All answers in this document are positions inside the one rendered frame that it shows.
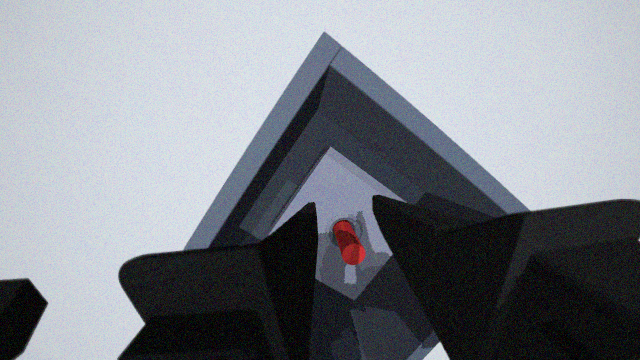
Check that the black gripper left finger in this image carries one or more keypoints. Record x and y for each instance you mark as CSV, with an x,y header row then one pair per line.
x,y
275,277

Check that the red peg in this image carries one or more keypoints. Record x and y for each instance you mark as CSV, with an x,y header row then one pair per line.
x,y
351,248

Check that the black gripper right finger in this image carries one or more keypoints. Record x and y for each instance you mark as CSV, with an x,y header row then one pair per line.
x,y
466,274

